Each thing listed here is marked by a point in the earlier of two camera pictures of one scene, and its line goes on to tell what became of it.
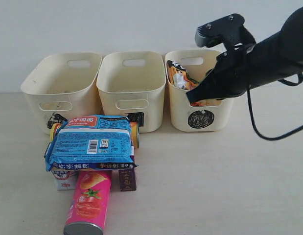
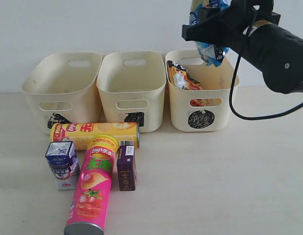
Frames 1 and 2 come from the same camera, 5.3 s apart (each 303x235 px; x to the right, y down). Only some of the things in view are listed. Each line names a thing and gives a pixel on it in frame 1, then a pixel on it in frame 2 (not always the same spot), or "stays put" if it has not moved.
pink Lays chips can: [87, 209] stays put
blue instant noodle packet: [91, 141] -> [212, 55]
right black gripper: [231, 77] -> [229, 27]
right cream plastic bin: [185, 118] stays put
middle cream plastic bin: [133, 82] stays put
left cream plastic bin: [64, 83] stays put
